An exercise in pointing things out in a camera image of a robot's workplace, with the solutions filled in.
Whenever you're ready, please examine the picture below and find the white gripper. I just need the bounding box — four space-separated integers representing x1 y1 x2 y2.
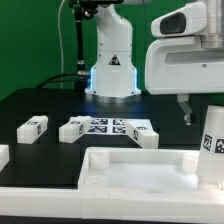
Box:
145 1 224 125

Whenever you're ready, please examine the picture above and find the white desk top tray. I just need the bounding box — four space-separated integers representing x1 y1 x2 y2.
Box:
78 147 224 192

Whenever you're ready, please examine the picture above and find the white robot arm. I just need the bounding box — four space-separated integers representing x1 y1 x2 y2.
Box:
69 0 224 125

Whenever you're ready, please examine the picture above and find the fiducial marker sheet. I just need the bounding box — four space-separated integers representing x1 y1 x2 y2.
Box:
68 116 155 137

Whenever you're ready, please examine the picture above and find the white left fence block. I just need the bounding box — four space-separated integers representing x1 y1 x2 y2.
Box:
0 145 9 172

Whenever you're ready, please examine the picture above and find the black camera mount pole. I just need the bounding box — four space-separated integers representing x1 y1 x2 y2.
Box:
73 7 89 95

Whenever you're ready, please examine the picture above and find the white front fence rail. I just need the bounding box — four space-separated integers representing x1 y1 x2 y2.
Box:
0 187 224 224

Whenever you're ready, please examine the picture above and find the black cable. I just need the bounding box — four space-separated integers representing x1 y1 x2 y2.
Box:
35 73 91 89

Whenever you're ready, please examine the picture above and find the white cable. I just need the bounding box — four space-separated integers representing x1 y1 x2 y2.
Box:
57 0 68 90

